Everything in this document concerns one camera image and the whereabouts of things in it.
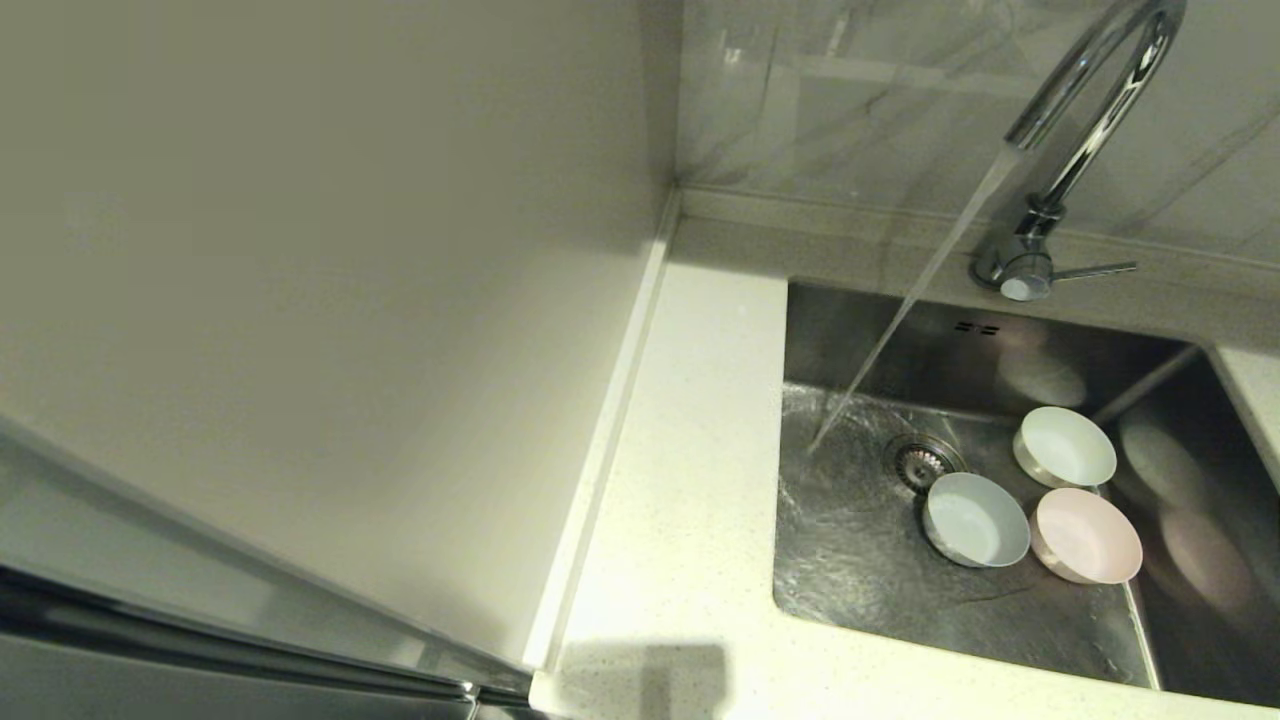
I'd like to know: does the pale blue ceramic bowl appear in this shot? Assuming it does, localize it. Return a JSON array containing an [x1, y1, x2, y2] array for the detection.
[[921, 472, 1031, 569]]

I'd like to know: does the white ceramic bowl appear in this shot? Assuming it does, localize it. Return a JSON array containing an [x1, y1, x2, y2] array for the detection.
[[1013, 405, 1118, 489]]

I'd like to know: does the pink ceramic bowl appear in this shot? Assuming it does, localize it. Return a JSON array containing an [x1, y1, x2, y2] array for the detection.
[[1029, 487, 1144, 585]]

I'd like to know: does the stainless steel kitchen sink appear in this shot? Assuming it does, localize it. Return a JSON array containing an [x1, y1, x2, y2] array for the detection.
[[772, 278, 1280, 709]]

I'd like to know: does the round metal drain strainer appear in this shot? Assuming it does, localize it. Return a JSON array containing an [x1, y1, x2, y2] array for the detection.
[[886, 433, 967, 497]]

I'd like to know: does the running water stream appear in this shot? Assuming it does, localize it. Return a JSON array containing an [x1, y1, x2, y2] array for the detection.
[[775, 145, 1026, 626]]

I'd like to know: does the chrome gooseneck faucet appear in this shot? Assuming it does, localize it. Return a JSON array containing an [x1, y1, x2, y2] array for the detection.
[[970, 0, 1189, 303]]

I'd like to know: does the glossy grey appliance panel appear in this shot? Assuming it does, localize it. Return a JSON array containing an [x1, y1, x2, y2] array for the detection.
[[0, 415, 536, 720]]

